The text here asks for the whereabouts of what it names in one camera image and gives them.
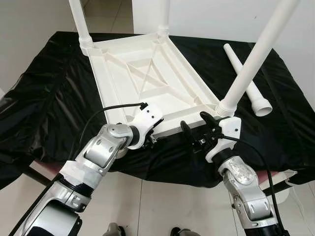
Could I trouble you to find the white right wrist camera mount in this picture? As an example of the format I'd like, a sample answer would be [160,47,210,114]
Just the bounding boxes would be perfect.
[206,117,242,164]

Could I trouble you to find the grey right robot foot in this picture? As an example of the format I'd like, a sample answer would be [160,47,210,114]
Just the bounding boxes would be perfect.
[170,226,197,236]

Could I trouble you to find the grey robot foot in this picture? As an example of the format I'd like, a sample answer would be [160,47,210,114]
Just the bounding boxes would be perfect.
[102,222,126,236]
[170,226,197,236]

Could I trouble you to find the black table cloth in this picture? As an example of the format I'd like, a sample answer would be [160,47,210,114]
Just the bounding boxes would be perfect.
[0,30,315,190]

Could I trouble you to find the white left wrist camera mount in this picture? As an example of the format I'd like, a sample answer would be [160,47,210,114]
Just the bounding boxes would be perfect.
[129,102,164,150]

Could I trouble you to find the white plastic table leg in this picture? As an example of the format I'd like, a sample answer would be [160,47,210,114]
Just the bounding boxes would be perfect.
[217,0,302,118]
[157,0,172,39]
[223,43,273,118]
[68,0,95,54]

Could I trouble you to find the grey left robot foot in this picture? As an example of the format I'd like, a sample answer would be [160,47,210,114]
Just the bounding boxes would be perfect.
[102,222,126,236]

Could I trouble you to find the white round plastic base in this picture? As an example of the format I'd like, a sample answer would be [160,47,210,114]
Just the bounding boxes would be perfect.
[256,170,298,205]

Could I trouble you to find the white plastic table top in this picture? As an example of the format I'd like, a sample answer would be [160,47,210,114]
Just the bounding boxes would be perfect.
[81,30,229,148]

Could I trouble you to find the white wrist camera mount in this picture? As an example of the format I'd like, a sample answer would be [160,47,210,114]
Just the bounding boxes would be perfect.
[129,102,164,150]
[206,117,242,164]

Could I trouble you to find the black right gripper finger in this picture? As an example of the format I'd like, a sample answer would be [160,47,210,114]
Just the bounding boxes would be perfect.
[199,112,221,136]
[180,120,193,148]

